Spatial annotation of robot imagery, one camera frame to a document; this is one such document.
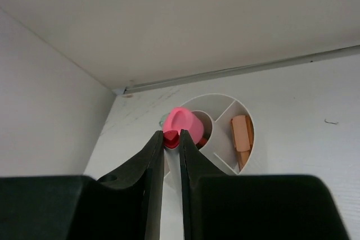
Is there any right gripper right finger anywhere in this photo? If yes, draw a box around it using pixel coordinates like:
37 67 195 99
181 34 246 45
179 130 349 239

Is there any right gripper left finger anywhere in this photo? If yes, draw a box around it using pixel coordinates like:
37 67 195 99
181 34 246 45
1 131 164 239

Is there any red capped white marker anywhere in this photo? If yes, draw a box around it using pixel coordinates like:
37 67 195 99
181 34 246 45
164 130 183 214

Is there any pink capped glue bottle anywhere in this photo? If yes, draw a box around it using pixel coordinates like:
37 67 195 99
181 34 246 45
163 107 208 148

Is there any white round divided container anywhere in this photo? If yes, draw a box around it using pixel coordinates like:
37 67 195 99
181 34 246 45
179 93 262 175

